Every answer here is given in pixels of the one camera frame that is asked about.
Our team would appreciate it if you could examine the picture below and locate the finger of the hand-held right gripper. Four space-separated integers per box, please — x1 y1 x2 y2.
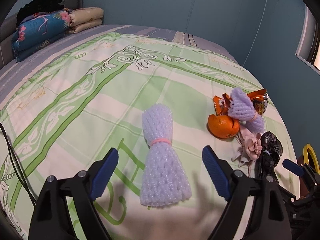
282 159 320 198

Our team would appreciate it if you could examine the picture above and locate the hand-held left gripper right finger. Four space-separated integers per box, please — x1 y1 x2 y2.
202 145 293 240

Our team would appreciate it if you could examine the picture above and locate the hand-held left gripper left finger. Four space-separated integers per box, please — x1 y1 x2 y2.
29 147 119 240

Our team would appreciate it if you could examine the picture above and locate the yellow-rimmed black trash bin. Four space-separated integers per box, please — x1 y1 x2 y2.
303 144 319 173

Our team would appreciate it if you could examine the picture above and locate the shiny black plastic bag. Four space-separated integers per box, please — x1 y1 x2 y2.
257 131 284 181

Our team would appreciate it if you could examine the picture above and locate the white foam fruit net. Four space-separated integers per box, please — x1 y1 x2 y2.
141 105 193 208

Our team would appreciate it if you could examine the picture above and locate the pink crumpled glove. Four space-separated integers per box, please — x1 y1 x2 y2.
231 126 263 178

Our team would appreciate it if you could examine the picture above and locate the mandarin orange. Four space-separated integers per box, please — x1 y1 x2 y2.
208 114 240 139

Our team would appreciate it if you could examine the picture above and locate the orange snack wrapper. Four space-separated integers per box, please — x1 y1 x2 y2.
213 89 269 117

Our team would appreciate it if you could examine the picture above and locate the lavender foam fruit net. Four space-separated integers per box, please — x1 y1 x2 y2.
228 87 266 134

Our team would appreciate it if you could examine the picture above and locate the green floral blanket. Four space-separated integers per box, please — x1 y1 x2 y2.
0 32 298 240

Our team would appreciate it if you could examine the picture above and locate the brown framed window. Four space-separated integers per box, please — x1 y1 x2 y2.
295 5 320 71

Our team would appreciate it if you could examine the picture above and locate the beige folded quilt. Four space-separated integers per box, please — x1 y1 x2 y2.
67 7 104 34

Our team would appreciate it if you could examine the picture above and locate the blue floral folded quilt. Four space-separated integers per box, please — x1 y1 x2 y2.
11 9 73 63

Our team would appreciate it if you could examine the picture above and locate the grey bed headboard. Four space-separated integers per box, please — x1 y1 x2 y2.
0 0 83 67

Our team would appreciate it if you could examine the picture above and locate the black clothes pile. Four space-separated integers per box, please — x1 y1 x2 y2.
16 0 65 26

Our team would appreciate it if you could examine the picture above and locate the black cable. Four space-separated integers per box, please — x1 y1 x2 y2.
0 122 38 206

